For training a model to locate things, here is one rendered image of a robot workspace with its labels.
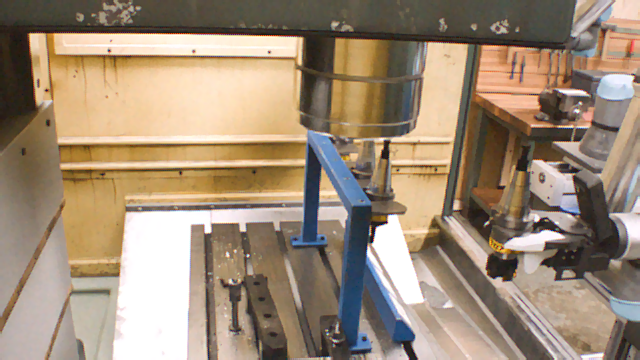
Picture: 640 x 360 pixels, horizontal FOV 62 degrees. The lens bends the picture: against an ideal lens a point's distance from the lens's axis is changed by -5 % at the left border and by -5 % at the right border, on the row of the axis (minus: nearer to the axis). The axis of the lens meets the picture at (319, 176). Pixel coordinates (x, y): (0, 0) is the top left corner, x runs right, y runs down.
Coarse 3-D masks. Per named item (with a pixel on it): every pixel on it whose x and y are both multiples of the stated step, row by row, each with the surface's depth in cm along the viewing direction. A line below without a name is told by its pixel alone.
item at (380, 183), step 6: (378, 156) 106; (378, 162) 105; (384, 162) 104; (390, 162) 105; (378, 168) 105; (384, 168) 104; (390, 168) 105; (372, 174) 106; (378, 174) 105; (384, 174) 105; (390, 174) 105; (372, 180) 106; (378, 180) 105; (384, 180) 105; (390, 180) 106; (372, 186) 106; (378, 186) 105; (384, 186) 105; (390, 186) 106; (372, 192) 106; (378, 192) 105; (384, 192) 106; (390, 192) 107
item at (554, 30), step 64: (0, 0) 46; (64, 0) 47; (128, 0) 48; (192, 0) 49; (256, 0) 50; (320, 0) 51; (384, 0) 53; (448, 0) 54; (512, 0) 55; (576, 0) 57
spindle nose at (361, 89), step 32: (320, 64) 61; (352, 64) 60; (384, 64) 60; (416, 64) 62; (320, 96) 62; (352, 96) 61; (384, 96) 61; (416, 96) 64; (320, 128) 64; (352, 128) 62; (384, 128) 63
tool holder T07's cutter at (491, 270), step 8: (488, 256) 82; (496, 256) 81; (488, 264) 82; (496, 264) 80; (504, 264) 80; (512, 264) 80; (488, 272) 82; (496, 272) 81; (504, 272) 80; (512, 272) 80; (504, 280) 80
